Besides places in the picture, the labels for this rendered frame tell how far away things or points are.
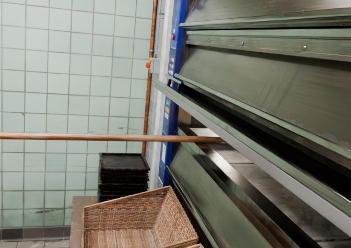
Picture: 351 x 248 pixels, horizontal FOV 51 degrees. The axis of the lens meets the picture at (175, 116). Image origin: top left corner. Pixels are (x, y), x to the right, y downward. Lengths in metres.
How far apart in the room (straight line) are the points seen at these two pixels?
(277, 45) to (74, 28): 1.95
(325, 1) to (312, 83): 0.19
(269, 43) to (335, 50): 0.30
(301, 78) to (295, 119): 0.12
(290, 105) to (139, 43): 1.99
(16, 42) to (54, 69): 0.31
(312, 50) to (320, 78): 0.07
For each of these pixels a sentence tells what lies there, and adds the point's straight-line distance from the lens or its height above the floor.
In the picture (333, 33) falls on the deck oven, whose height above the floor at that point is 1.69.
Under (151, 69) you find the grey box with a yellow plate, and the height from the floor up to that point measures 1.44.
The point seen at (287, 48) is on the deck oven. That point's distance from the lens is 1.04.
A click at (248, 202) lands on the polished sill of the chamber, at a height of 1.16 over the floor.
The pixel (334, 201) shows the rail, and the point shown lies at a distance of 0.63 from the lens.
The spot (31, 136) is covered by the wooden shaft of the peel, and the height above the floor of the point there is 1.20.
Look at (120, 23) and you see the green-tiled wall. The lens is 2.82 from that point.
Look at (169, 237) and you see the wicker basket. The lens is 1.89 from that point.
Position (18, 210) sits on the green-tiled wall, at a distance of 3.16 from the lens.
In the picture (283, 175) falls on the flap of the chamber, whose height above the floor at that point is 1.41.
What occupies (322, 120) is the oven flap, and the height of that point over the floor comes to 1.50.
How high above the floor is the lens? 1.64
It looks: 12 degrees down
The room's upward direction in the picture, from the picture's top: 6 degrees clockwise
